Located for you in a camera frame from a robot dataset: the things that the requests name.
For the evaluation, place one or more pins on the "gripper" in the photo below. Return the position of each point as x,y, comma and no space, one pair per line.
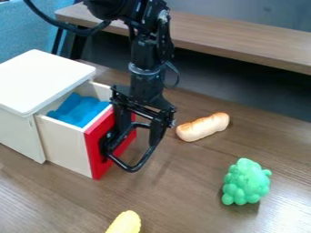
146,91

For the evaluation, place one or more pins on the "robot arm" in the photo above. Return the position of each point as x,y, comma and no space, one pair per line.
147,45

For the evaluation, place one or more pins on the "drawer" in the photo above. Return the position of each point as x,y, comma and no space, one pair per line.
64,142

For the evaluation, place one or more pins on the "toy bread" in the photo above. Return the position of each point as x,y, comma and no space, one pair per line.
202,126

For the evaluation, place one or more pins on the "blue cloth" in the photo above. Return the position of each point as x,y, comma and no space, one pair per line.
79,110

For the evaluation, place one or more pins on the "yellow toy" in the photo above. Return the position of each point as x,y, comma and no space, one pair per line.
125,224

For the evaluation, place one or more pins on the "cabinet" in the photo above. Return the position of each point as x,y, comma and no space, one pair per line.
38,79

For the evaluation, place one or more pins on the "green toy grapes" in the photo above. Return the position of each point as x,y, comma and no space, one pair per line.
245,183

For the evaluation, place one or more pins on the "wooden bench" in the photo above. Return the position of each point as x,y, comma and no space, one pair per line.
235,36

